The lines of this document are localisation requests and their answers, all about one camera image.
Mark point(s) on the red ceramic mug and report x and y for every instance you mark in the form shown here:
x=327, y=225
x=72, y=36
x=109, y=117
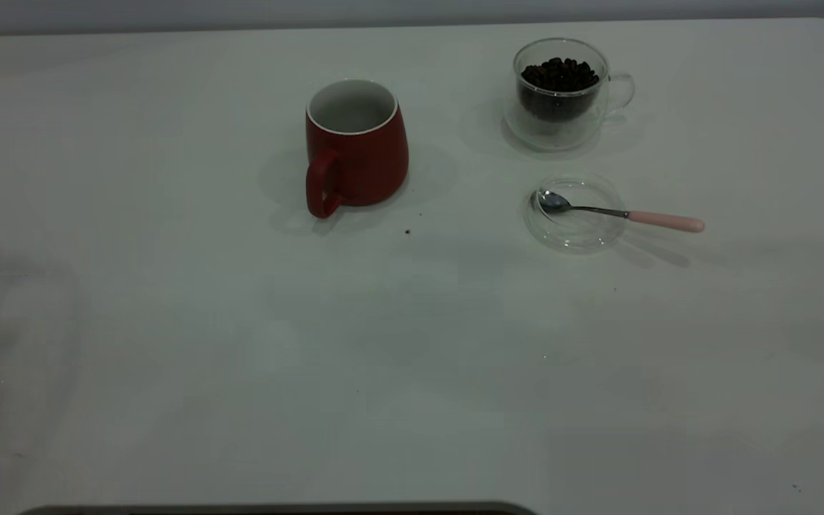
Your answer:
x=369, y=164

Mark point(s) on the clear glass saucer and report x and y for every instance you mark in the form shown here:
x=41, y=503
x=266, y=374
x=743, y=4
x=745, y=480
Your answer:
x=576, y=237

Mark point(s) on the dark roasted coffee beans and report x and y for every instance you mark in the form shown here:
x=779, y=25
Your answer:
x=558, y=79

